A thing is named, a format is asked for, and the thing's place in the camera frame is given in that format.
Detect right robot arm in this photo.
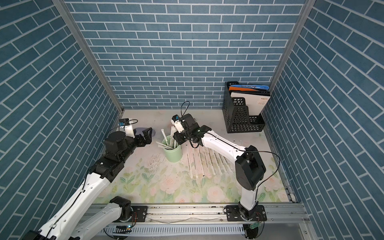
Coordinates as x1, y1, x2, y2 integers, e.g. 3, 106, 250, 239
171, 114, 266, 212

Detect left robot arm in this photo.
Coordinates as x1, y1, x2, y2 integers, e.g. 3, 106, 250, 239
23, 128, 153, 240

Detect wrapped straws in cup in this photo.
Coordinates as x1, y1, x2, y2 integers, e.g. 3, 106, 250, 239
156, 126, 180, 151

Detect purple fabric glasses case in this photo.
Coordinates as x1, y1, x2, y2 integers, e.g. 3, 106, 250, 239
134, 127, 148, 136

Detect green cylindrical cup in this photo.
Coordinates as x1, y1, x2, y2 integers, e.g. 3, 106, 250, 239
162, 144, 183, 163

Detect black mesh file holder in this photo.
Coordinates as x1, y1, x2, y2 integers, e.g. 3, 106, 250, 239
222, 82, 266, 134

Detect blue folder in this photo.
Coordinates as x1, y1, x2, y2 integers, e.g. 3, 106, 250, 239
229, 85, 270, 91

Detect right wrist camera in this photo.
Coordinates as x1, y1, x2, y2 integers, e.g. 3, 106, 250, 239
171, 115, 184, 133

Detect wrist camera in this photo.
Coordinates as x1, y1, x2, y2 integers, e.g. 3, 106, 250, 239
171, 115, 184, 133
118, 118, 137, 138

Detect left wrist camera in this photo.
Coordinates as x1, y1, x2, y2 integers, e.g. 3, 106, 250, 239
118, 118, 137, 138

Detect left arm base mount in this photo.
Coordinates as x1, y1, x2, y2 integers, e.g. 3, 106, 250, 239
118, 206, 148, 223

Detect white vented cable duct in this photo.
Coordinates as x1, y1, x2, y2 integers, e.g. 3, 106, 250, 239
101, 224, 245, 237

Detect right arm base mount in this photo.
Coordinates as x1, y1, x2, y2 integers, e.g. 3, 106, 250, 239
224, 204, 267, 222

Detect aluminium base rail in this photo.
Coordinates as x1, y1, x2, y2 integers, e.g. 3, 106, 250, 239
74, 203, 310, 226

